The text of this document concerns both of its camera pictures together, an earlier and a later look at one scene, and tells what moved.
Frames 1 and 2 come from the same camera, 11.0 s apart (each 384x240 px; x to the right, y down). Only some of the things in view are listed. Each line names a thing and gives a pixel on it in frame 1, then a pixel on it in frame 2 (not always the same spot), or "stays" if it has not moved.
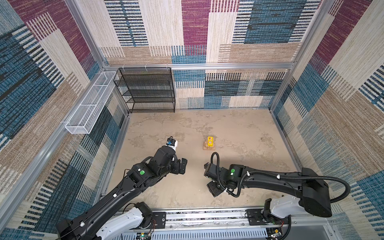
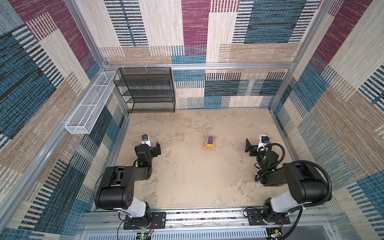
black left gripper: (176, 169) → (154, 152)
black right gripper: (213, 189) → (253, 148)
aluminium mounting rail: (238, 223) stays
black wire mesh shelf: (147, 89) stays
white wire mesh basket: (84, 119) stays
